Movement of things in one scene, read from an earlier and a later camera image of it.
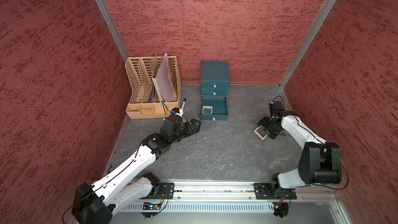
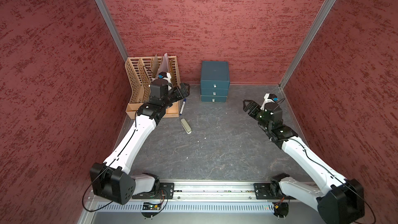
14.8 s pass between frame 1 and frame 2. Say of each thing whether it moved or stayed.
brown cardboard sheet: stayed
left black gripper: moved
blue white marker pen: stayed
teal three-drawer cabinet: moved
